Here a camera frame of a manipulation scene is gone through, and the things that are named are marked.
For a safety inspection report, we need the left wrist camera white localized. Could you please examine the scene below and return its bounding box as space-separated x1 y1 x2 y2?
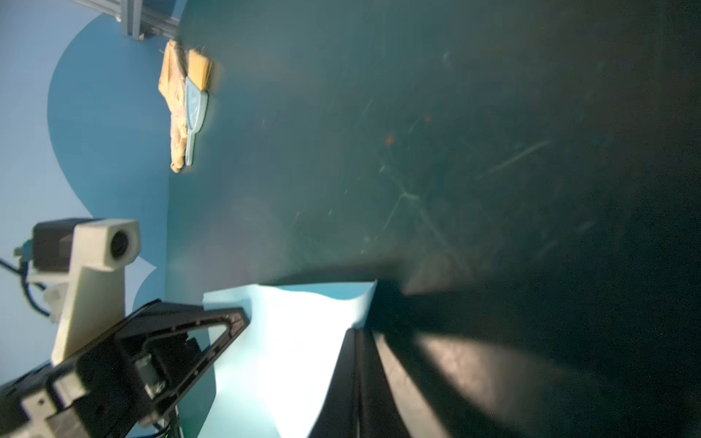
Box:
16 218 142 366

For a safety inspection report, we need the aluminium back frame bar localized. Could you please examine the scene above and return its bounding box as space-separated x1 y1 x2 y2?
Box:
73 0 180 40

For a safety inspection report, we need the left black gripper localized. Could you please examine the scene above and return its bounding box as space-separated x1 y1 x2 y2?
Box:
1 300 250 437

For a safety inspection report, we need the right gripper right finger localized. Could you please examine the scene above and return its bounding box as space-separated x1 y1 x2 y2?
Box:
357 330 410 438

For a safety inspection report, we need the small blue hand brush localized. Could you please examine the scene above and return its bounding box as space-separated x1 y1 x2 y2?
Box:
184 49 212 166

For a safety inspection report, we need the light blue square paper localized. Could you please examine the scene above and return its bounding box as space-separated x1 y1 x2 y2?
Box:
199 281 377 437

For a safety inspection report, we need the beige work glove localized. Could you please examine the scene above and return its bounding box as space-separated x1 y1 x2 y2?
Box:
158 39 188 173

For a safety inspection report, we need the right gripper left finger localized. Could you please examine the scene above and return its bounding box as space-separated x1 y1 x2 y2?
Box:
309 328 358 438

